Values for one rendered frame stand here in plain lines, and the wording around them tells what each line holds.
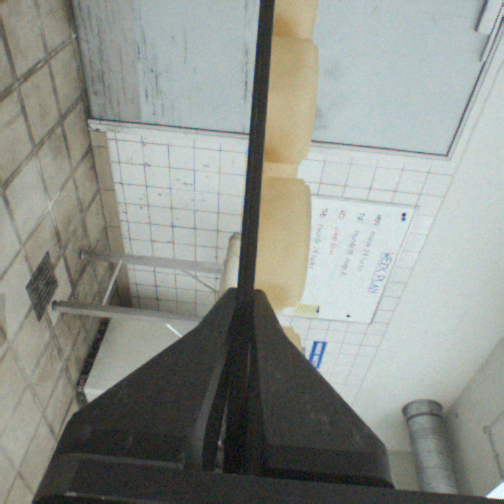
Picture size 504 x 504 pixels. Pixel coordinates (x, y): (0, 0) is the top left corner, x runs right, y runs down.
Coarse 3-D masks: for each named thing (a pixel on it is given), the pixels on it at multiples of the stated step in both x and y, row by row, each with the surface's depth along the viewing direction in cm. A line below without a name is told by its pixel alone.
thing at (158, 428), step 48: (192, 336) 10; (144, 384) 8; (192, 384) 8; (96, 432) 7; (144, 432) 7; (192, 432) 7; (48, 480) 6; (96, 480) 6; (144, 480) 6; (192, 480) 6; (240, 480) 6; (288, 480) 6
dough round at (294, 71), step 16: (272, 48) 17; (288, 48) 17; (304, 48) 17; (272, 64) 16; (288, 64) 16; (304, 64) 16; (272, 80) 16; (288, 80) 16; (304, 80) 16; (272, 96) 16; (288, 96) 16; (304, 96) 16; (272, 112) 16; (288, 112) 16; (304, 112) 16; (272, 128) 17; (288, 128) 17; (304, 128) 17; (272, 144) 17; (288, 144) 17; (304, 144) 17; (272, 160) 18; (288, 160) 18
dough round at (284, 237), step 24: (264, 192) 16; (288, 192) 16; (264, 216) 15; (288, 216) 15; (264, 240) 15; (288, 240) 15; (264, 264) 15; (288, 264) 15; (264, 288) 16; (288, 288) 16
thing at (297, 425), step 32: (256, 320) 11; (256, 352) 9; (288, 352) 10; (256, 384) 9; (288, 384) 8; (320, 384) 8; (256, 416) 8; (288, 416) 7; (320, 416) 7; (352, 416) 7; (256, 448) 8; (288, 448) 7; (320, 448) 7; (352, 448) 7; (384, 448) 7; (320, 480) 6; (352, 480) 6; (384, 480) 6
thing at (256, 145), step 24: (264, 0) 14; (264, 24) 14; (264, 48) 14; (264, 72) 14; (264, 96) 14; (264, 120) 14; (264, 144) 14; (240, 264) 13; (240, 288) 13; (240, 312) 13; (240, 336) 13; (240, 360) 12; (240, 384) 12; (240, 408) 12; (240, 432) 12; (240, 456) 12
